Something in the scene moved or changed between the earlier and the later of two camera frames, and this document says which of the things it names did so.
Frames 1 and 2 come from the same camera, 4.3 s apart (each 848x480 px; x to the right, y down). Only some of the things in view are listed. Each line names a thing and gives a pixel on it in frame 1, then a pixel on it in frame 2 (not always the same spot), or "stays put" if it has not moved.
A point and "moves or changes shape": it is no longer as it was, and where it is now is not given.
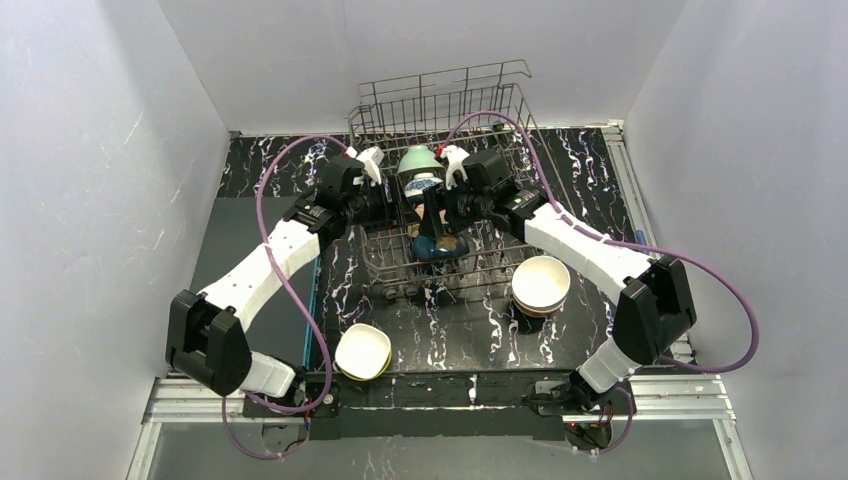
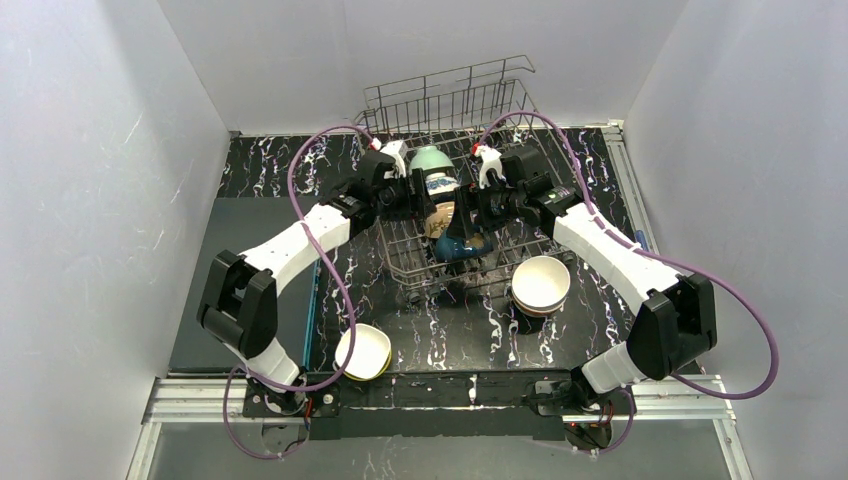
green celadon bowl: x=419 y=156 stays put
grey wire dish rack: x=457 y=147 stays put
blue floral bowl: x=421 y=181 moves or changes shape
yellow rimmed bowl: x=371 y=377 stays put
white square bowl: x=363 y=350 stays put
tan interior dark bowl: x=429 y=248 -> x=449 y=248
